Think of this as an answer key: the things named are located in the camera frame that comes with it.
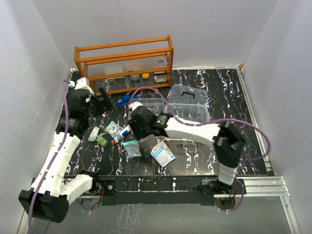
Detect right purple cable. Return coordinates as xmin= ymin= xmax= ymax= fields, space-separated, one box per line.
xmin=129 ymin=86 xmax=270 ymax=213

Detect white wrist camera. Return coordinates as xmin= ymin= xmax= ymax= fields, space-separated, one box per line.
xmin=127 ymin=101 xmax=143 ymax=113
xmin=69 ymin=77 xmax=95 ymax=95

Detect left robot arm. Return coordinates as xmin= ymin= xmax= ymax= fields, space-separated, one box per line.
xmin=19 ymin=87 xmax=113 ymax=223

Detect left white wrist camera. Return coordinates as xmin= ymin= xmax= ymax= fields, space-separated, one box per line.
xmin=69 ymin=77 xmax=95 ymax=95

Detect teal header cotton swab bag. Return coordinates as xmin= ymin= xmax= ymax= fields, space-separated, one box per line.
xmin=122 ymin=140 xmax=141 ymax=159

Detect purple cable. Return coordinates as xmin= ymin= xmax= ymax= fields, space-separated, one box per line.
xmin=28 ymin=79 xmax=75 ymax=234
xmin=129 ymin=86 xmax=270 ymax=213

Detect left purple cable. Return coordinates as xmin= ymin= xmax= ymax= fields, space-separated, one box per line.
xmin=28 ymin=79 xmax=75 ymax=234

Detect orange wooden shelf rack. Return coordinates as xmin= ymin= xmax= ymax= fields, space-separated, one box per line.
xmin=74 ymin=36 xmax=174 ymax=96

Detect blue white ointment tube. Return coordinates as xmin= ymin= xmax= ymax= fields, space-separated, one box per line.
xmin=114 ymin=125 xmax=132 ymax=142

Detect small green box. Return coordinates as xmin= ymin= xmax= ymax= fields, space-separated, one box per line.
xmin=96 ymin=136 xmax=108 ymax=147

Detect small glass jar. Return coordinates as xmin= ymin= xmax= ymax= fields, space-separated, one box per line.
xmin=130 ymin=75 xmax=140 ymax=82

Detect blue stapler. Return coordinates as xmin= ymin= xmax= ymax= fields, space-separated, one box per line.
xmin=117 ymin=94 xmax=131 ymax=107

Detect clear teal bandage packet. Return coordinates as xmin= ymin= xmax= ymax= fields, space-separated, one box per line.
xmin=104 ymin=121 xmax=123 ymax=138

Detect clear divided organizer tray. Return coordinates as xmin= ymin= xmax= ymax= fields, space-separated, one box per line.
xmin=131 ymin=98 xmax=165 ymax=116

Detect white green sachet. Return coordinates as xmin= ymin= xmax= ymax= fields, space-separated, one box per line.
xmin=88 ymin=127 xmax=100 ymax=142

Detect white blue mask packet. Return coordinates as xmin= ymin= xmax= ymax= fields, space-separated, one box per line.
xmin=151 ymin=141 xmax=176 ymax=167

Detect clear medicine kit box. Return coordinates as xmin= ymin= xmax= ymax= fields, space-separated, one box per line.
xmin=164 ymin=103 xmax=210 ymax=123

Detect yellow small container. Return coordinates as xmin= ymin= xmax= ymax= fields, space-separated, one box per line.
xmin=142 ymin=73 xmax=149 ymax=79

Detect clear lid with black handle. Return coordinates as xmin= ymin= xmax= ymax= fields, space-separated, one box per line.
xmin=165 ymin=84 xmax=208 ymax=113

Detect white open cardboard box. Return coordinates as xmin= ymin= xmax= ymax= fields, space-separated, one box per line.
xmin=154 ymin=74 xmax=168 ymax=83

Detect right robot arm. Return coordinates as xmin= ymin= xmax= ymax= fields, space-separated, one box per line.
xmin=128 ymin=102 xmax=246 ymax=194

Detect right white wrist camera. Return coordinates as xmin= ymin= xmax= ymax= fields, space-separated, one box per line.
xmin=127 ymin=101 xmax=143 ymax=113

